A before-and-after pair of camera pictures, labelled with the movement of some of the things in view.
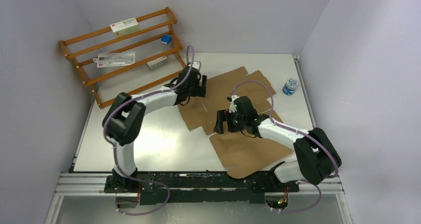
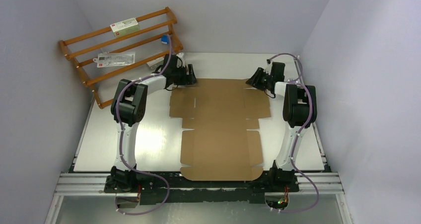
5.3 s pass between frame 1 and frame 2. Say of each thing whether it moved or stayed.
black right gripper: moved
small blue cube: stayed
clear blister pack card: stayed
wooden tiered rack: stayed
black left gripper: moved
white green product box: stayed
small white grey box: stayed
